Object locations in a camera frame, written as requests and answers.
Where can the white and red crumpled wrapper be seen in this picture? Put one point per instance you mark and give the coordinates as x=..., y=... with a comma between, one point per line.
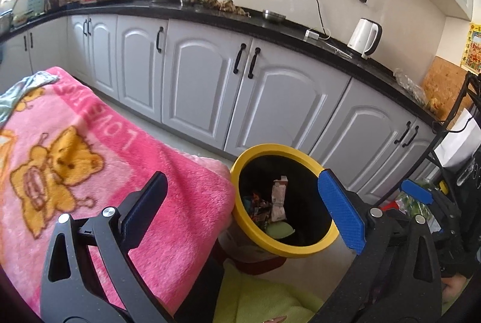
x=279, y=199

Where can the white charger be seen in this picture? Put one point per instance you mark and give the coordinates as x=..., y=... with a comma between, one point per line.
x=312, y=34

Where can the white paper bag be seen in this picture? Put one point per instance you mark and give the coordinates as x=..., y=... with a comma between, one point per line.
x=460, y=142

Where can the pile of ginger roots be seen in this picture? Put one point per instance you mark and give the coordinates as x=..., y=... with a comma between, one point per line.
x=225, y=5

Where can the clear bag on countertop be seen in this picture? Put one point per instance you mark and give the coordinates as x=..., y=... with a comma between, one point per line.
x=409, y=86

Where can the metal bowl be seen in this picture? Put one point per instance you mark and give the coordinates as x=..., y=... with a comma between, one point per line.
x=273, y=15

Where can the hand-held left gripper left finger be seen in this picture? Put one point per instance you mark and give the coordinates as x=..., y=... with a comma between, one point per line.
x=146, y=210

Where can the black kitchen countertop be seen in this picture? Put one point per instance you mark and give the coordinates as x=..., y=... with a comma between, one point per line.
x=195, y=13

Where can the colourful snack wrappers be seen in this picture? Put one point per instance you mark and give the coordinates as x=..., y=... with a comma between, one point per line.
x=257, y=208

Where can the yellow wall poster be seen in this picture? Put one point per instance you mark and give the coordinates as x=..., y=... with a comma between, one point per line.
x=472, y=49

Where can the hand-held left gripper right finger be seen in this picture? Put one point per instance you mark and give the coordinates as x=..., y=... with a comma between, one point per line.
x=340, y=212

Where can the black metal rack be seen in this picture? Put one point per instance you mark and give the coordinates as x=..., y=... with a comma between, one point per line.
x=460, y=101

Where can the yellow-green cloth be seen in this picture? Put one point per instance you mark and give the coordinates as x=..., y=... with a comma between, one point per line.
x=270, y=300

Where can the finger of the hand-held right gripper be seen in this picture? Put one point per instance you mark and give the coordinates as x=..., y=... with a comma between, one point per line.
x=417, y=191

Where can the cork board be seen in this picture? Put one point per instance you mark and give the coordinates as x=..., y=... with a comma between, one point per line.
x=443, y=82

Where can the yellow rimmed waste bin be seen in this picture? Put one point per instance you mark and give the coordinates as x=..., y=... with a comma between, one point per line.
x=248, y=229

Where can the pale green scrap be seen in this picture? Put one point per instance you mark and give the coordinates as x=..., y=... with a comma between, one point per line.
x=280, y=231

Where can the white electric kettle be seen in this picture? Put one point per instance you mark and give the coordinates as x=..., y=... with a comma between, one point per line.
x=362, y=39

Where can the pink printed blanket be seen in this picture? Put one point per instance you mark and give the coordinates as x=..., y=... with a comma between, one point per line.
x=94, y=165

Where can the grey-green cloth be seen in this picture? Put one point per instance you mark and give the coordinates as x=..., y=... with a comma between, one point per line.
x=22, y=90

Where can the white kitchen base cabinet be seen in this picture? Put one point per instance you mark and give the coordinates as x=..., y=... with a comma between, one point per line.
x=195, y=82

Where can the green plastic bag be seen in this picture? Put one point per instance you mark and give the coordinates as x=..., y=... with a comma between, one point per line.
x=413, y=208

